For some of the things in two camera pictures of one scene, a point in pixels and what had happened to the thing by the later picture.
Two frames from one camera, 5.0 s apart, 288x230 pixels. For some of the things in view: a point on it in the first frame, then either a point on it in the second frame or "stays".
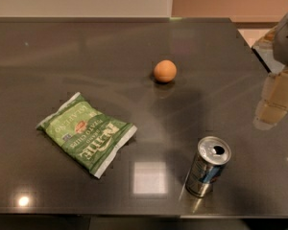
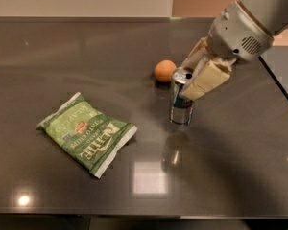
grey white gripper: (286, 43) -> (236, 33)
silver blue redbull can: (213, 152) -> (181, 109)
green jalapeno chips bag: (89, 137) stays
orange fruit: (164, 71) stays
